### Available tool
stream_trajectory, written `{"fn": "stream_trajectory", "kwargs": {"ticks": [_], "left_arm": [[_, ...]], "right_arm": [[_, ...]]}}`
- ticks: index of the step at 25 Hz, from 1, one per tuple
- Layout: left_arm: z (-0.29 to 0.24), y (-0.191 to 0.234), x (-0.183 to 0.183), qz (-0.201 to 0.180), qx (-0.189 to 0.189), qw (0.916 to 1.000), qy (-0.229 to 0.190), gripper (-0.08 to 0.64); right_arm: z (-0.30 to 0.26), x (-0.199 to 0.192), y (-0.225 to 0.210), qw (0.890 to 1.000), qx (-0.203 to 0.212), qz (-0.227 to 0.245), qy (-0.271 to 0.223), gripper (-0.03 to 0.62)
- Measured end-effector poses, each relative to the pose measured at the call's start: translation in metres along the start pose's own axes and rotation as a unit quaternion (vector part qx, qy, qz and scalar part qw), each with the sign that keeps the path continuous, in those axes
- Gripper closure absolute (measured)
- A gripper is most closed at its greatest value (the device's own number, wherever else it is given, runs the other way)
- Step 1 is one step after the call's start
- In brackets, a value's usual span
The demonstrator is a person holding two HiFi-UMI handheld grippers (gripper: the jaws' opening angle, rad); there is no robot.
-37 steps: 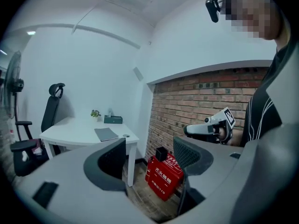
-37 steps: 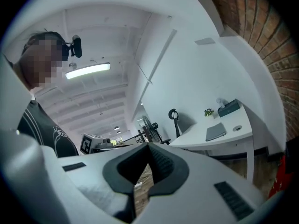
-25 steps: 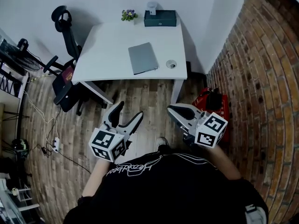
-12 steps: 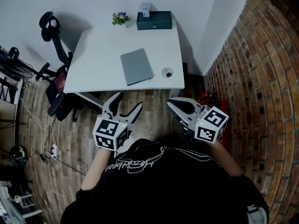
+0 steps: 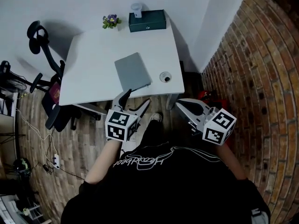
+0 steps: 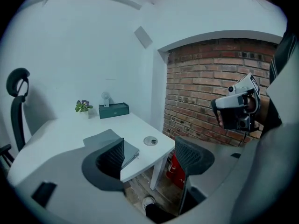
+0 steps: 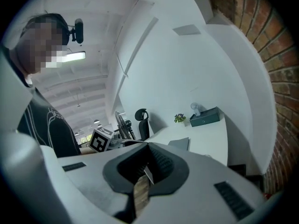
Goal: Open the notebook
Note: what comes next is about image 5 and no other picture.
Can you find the dark red booklet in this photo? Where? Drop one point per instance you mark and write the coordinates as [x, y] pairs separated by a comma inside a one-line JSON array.
[[55, 92]]

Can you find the grey notebook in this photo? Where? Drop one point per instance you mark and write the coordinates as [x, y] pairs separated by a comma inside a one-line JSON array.
[[133, 70]]

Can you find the person's right forearm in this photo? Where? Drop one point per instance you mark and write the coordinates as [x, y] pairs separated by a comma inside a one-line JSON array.
[[231, 162]]

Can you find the person's left forearm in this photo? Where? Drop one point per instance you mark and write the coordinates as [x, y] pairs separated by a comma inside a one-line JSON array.
[[102, 162]]

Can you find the purple potted flower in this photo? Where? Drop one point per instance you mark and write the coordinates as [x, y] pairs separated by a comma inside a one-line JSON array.
[[111, 21]]

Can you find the white power strip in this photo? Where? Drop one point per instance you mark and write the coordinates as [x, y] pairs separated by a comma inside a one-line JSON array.
[[56, 161]]

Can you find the white cup-shaped device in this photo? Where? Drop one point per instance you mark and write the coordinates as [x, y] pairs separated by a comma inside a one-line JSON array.
[[136, 10]]

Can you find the black office chair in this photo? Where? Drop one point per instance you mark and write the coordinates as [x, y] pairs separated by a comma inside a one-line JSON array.
[[47, 55]]

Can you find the white table leg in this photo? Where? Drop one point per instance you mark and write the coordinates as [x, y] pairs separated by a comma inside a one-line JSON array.
[[92, 108], [171, 101]]

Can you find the person's black printed shirt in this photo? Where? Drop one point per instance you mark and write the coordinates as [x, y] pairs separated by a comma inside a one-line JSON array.
[[168, 190]]

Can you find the red object on floor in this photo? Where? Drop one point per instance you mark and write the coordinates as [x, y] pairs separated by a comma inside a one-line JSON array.
[[210, 97]]

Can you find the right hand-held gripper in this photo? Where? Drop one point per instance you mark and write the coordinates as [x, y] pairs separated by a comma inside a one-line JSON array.
[[218, 127]]

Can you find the black and green helmet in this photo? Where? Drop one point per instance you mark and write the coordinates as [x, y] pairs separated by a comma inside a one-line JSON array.
[[22, 165]]

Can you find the person's light shoe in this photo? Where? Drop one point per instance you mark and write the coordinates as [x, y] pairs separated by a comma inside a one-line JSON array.
[[156, 116]]

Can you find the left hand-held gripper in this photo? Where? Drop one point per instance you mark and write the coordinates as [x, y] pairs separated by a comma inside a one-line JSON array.
[[119, 125]]

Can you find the person's black trouser leg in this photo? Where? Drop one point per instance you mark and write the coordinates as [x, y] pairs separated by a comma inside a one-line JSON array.
[[153, 134]]

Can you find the dark green box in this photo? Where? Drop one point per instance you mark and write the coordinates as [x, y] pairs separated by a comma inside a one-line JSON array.
[[147, 21]]

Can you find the white side cabinet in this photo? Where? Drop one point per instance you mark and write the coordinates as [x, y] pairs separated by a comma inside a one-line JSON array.
[[7, 129]]

